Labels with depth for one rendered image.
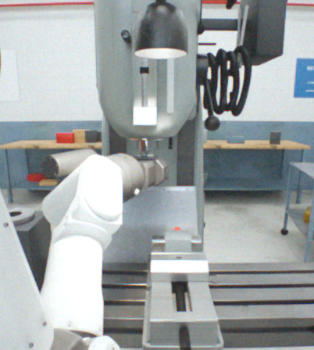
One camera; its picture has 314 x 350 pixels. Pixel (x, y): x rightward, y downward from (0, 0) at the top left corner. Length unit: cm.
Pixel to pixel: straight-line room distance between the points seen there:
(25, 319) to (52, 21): 518
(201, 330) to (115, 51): 52
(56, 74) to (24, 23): 93
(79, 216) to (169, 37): 24
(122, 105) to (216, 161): 449
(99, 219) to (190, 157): 69
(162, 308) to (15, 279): 41
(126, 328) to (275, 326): 33
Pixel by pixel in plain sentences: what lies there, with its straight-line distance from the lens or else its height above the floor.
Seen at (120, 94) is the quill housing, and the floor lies 139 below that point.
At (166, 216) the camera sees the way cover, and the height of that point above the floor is 100.
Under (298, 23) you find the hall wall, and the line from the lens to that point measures 549.
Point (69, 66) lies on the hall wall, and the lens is 508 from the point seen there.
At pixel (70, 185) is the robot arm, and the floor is 126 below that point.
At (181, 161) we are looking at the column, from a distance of 101.
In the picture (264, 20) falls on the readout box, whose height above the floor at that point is 160.
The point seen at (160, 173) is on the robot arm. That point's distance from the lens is 56.
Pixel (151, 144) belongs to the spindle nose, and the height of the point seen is 129.
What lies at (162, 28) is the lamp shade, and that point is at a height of 146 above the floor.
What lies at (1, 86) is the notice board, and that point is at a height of 178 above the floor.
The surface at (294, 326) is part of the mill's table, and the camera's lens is 74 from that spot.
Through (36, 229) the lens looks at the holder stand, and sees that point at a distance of 68.
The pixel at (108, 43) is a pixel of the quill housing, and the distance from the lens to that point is 56.
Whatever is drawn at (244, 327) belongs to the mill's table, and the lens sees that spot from 72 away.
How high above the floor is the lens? 136
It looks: 13 degrees down
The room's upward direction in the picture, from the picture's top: straight up
